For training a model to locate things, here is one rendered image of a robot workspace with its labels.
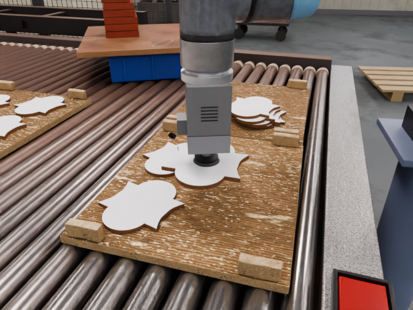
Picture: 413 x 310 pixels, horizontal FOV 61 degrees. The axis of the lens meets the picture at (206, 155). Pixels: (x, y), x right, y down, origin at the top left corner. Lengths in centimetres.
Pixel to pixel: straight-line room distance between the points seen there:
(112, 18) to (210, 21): 100
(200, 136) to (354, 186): 37
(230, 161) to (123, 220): 20
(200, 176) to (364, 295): 27
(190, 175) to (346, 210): 30
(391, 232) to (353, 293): 73
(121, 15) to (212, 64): 99
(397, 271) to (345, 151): 56
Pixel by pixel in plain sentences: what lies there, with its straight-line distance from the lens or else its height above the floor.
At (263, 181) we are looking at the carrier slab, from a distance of 68.
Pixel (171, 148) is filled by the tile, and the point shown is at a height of 94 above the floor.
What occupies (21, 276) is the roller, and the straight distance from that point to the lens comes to 60.
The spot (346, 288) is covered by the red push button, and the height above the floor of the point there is 93.
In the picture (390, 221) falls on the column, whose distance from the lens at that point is 123.
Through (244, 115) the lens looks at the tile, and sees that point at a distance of 88.
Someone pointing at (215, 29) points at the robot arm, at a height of 123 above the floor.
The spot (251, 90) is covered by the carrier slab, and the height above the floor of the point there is 94.
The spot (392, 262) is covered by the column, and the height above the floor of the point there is 47.
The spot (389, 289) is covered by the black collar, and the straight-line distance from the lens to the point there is 55.
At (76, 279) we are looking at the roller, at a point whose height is 92.
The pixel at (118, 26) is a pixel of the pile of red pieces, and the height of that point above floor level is 108.
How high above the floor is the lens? 131
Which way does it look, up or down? 30 degrees down
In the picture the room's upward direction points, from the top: straight up
